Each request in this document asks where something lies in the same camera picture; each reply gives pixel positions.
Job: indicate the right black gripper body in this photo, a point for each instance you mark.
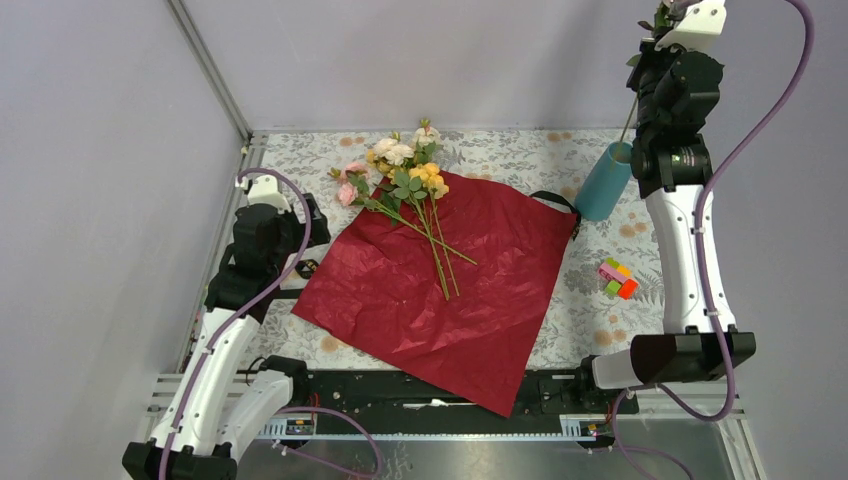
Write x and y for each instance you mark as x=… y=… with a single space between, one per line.
x=644 y=77

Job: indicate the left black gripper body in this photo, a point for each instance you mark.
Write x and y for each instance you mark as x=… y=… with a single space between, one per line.
x=292 y=233

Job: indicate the black gold-lettered ribbon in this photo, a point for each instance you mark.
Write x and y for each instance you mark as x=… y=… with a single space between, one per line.
x=305 y=269

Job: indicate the pink rose stem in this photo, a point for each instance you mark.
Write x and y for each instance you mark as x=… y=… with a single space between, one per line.
x=388 y=199
x=661 y=19

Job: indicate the cream rose stem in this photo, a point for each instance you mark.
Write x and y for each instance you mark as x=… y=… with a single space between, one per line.
x=390 y=153

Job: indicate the red and brown wrapping paper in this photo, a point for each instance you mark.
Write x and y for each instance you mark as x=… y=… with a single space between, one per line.
x=461 y=311

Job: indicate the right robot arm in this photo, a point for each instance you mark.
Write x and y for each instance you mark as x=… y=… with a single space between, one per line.
x=700 y=340

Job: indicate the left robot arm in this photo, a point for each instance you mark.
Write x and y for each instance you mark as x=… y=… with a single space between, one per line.
x=198 y=437

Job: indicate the teal cylindrical vase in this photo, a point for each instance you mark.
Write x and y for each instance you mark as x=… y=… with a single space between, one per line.
x=605 y=184

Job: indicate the yellow rose stem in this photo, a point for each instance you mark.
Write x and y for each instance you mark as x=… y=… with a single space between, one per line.
x=428 y=186

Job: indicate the colourful block stack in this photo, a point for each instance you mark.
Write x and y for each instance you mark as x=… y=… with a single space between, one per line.
x=618 y=278

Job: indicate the floral patterned table mat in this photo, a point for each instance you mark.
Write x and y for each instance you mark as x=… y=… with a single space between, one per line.
x=581 y=319

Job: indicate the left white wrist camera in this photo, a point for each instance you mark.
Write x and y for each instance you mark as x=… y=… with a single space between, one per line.
x=264 y=189

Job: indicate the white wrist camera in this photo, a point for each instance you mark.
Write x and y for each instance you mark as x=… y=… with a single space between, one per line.
x=695 y=25
x=264 y=189

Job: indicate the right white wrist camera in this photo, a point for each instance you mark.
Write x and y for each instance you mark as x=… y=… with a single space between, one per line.
x=695 y=25

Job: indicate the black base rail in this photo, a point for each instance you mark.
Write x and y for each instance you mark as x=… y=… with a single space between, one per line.
x=396 y=403

